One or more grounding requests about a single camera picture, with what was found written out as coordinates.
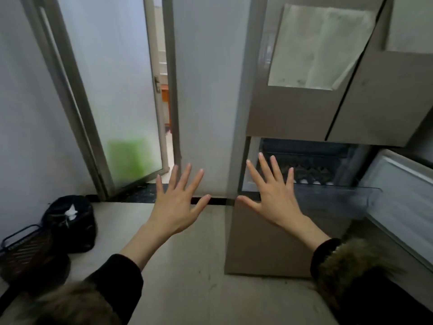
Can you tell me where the person's right hand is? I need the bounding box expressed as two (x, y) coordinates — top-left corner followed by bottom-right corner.
(236, 152), (313, 237)

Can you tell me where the person's left hand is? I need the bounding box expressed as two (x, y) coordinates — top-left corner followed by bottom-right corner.
(145, 163), (212, 240)

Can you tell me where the clear plastic fridge drawer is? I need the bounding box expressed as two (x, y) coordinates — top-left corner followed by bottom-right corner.
(240, 138), (383, 220)

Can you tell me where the brown refrigerator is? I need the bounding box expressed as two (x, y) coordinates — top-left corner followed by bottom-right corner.
(224, 0), (433, 312)

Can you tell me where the white fridge door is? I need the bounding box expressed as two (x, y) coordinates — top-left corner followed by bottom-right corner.
(358, 149), (433, 266)

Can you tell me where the person's right forearm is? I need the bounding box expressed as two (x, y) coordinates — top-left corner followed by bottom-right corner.
(292, 218), (433, 325)

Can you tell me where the person's left forearm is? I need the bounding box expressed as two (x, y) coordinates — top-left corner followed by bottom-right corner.
(20, 221), (170, 325)

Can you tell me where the green object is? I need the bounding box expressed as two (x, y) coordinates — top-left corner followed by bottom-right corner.
(106, 138), (158, 186)

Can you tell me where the black trash bin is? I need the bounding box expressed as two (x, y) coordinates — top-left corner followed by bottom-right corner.
(41, 195), (98, 254)

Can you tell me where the black round container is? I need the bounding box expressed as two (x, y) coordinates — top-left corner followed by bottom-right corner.
(0, 252), (72, 297)

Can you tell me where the white paper sheet folded corner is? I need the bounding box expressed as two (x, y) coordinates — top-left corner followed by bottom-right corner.
(304, 6), (378, 91)

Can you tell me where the black wire basket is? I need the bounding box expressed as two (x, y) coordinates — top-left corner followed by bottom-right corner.
(0, 223), (55, 285)

